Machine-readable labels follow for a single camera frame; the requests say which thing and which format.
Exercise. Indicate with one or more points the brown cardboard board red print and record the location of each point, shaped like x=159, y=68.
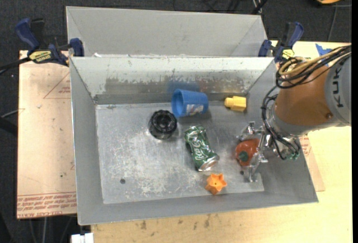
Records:
x=44, y=124

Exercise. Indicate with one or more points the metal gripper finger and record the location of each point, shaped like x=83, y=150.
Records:
x=251, y=173
x=251, y=130

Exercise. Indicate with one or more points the crushed green soda can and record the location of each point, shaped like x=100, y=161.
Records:
x=198, y=146

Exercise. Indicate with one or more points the grey metal bin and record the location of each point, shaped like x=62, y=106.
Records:
x=134, y=152

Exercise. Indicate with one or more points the yellow plastic block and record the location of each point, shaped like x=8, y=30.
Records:
x=236, y=103

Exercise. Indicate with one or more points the orange star-shaped toy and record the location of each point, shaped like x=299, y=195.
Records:
x=215, y=183

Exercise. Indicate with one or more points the orange toy pepper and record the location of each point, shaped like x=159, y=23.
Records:
x=247, y=149

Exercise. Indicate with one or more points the blue plastic cup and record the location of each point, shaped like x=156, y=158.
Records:
x=193, y=102

